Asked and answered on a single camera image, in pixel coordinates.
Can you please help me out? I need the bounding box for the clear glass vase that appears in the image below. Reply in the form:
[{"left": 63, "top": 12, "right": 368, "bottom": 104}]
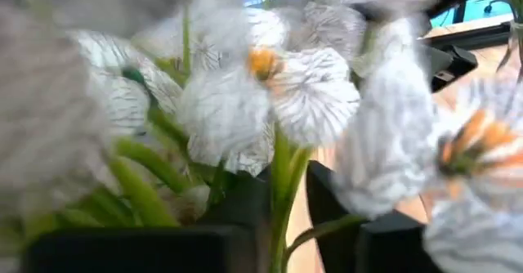
[{"left": 495, "top": 19, "right": 523, "bottom": 84}]

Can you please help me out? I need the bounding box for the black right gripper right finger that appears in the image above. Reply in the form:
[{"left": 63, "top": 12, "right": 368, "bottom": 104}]
[{"left": 305, "top": 159, "right": 445, "bottom": 273}]

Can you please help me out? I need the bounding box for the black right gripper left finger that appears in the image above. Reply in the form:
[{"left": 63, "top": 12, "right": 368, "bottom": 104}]
[{"left": 19, "top": 168, "right": 274, "bottom": 273}]

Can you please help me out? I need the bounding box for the white artificial flower spray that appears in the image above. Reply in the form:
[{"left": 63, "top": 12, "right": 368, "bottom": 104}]
[
  {"left": 175, "top": 0, "right": 523, "bottom": 273},
  {"left": 0, "top": 0, "right": 230, "bottom": 273}
]

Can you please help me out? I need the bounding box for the black table edge rail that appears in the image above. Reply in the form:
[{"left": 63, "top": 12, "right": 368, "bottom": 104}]
[{"left": 419, "top": 20, "right": 514, "bottom": 52}]

